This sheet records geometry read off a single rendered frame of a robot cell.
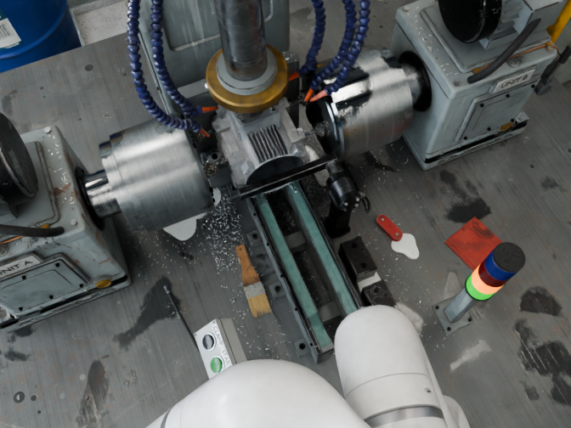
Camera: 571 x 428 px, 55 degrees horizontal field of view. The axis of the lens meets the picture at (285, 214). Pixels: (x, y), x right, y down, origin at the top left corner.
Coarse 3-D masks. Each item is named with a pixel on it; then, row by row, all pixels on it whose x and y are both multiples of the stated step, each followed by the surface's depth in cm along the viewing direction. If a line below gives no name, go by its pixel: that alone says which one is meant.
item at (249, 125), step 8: (232, 112) 128; (256, 112) 129; (264, 112) 130; (272, 112) 127; (232, 120) 132; (240, 120) 126; (248, 120) 130; (256, 120) 126; (264, 120) 127; (272, 120) 128; (240, 128) 126; (248, 128) 127; (256, 128) 129; (240, 136) 130; (248, 136) 130
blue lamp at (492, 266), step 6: (492, 252) 104; (486, 258) 108; (492, 258) 104; (486, 264) 107; (492, 264) 104; (492, 270) 106; (498, 270) 104; (492, 276) 107; (498, 276) 106; (504, 276) 105; (510, 276) 105
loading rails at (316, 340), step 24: (288, 192) 144; (264, 216) 141; (312, 216) 140; (264, 240) 144; (288, 240) 146; (312, 240) 138; (288, 264) 135; (336, 264) 135; (288, 288) 132; (336, 288) 132; (312, 312) 130; (336, 312) 137; (312, 336) 126
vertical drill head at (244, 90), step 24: (216, 0) 98; (240, 0) 96; (240, 24) 101; (264, 24) 107; (240, 48) 107; (264, 48) 111; (216, 72) 119; (240, 72) 113; (264, 72) 116; (288, 72) 119; (216, 96) 117; (240, 96) 117; (264, 96) 116
